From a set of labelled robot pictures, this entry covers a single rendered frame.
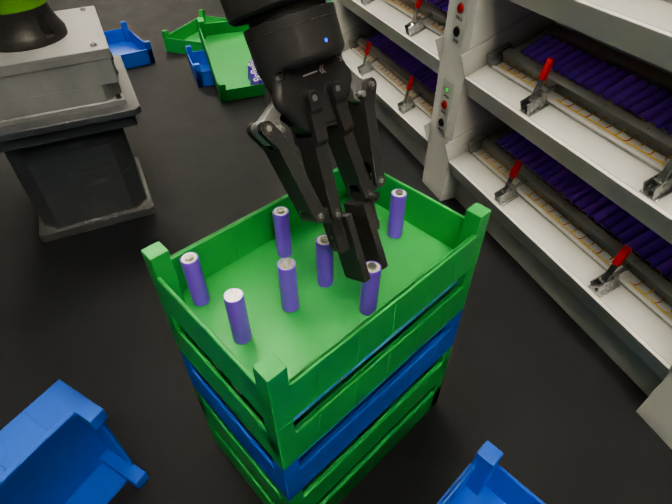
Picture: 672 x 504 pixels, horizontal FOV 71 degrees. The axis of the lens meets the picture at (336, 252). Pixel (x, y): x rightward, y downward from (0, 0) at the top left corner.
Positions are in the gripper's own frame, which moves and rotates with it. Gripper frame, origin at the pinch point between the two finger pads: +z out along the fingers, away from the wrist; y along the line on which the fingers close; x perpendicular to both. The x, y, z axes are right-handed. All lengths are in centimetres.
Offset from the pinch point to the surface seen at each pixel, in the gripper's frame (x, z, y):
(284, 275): -4.0, 0.9, 6.6
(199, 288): -11.8, 0.7, 12.3
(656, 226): 10.7, 18.4, -42.4
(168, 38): -163, -36, -61
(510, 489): 11.0, 28.4, -1.2
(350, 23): -90, -20, -90
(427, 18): -48, -15, -76
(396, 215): -5.2, 2.8, -10.4
